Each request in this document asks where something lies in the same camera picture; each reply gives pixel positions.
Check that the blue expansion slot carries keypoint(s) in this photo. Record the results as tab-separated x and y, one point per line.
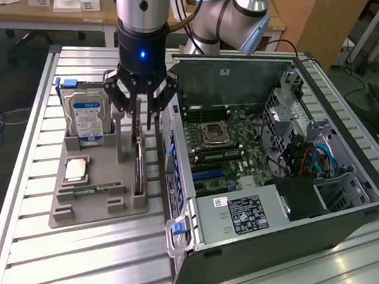
208	175

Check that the installed RAM stick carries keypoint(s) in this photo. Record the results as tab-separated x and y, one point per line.
216	154

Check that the CPU socket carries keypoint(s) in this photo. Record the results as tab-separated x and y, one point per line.
215	134

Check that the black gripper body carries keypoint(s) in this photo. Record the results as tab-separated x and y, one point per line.
141	44

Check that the plain white box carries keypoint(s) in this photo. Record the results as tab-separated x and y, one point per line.
89	2

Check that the white round holder box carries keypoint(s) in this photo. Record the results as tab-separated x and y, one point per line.
66	1

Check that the green RAM stick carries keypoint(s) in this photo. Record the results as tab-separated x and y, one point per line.
94	190

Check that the metal disk bay cage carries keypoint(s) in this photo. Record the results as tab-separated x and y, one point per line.
289	101

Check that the dark graphics card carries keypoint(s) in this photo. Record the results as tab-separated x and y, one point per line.
139	167

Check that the wooden cabinet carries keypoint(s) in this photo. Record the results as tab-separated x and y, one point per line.
326	24

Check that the wooden desk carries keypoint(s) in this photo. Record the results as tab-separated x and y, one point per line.
38	15

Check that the hard disk with blue label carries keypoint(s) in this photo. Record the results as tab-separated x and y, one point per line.
85	116

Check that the grey parts rack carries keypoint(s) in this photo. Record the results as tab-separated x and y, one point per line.
93	213

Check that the black open PC case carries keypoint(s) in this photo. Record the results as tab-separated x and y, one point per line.
266	255

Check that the green motherboard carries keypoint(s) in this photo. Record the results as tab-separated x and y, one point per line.
240	166

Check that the silver CPU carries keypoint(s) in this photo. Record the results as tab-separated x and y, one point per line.
75	170

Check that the grey power supply unit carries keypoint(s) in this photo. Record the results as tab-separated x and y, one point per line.
236	216

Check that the black office chair base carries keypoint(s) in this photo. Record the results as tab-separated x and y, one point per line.
26	39

